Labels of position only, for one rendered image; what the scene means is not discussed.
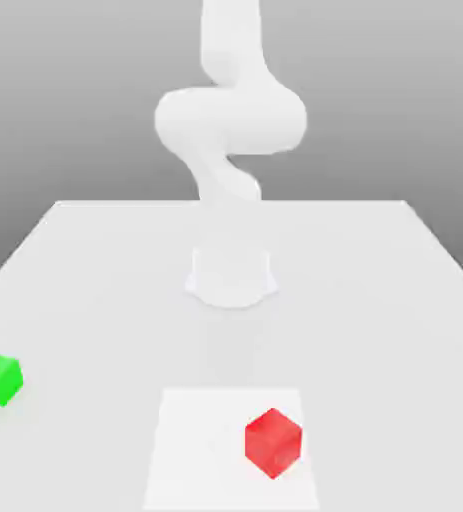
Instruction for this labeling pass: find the small red cube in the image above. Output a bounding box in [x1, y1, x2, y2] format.
[244, 407, 304, 480]

